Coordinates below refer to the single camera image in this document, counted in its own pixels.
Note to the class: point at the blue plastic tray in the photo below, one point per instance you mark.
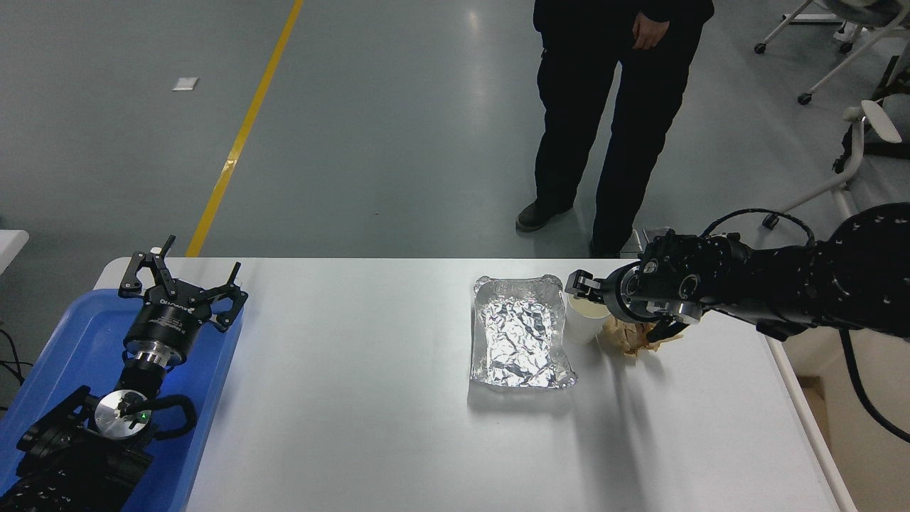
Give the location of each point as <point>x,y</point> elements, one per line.
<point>78,334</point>

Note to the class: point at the person's hand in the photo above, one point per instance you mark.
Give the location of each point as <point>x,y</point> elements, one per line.
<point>650,30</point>

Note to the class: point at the white frame wheeled chair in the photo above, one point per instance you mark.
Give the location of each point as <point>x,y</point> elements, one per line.
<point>839,64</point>

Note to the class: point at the white side table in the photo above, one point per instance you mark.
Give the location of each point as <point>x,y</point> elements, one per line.
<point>11,249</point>

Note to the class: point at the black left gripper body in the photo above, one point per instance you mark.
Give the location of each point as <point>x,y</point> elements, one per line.
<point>167,320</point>

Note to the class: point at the person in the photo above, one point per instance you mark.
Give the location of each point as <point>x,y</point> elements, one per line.
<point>892,146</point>
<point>569,107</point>

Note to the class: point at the white paper cup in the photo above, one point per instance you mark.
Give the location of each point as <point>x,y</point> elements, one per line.
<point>583,323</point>

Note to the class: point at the grey floor plate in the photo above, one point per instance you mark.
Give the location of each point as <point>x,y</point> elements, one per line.
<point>635,242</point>
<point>657,233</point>

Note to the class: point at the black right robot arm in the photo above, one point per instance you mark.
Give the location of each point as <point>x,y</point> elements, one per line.
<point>782,281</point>

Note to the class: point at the crumpled tan paper ball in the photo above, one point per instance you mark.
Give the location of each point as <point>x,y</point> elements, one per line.
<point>629,340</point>

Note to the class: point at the white chair with grey seat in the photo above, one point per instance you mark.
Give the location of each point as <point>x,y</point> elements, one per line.
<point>853,135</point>

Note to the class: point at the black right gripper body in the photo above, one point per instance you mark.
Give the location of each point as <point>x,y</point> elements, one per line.
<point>620,293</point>

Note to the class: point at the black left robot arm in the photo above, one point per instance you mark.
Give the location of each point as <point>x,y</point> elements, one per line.
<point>67,462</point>

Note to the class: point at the crumpled foil tray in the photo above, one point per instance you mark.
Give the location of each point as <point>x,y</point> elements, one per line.
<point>519,334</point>

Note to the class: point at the large pale bin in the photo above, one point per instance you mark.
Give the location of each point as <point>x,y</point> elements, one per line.
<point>874,469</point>

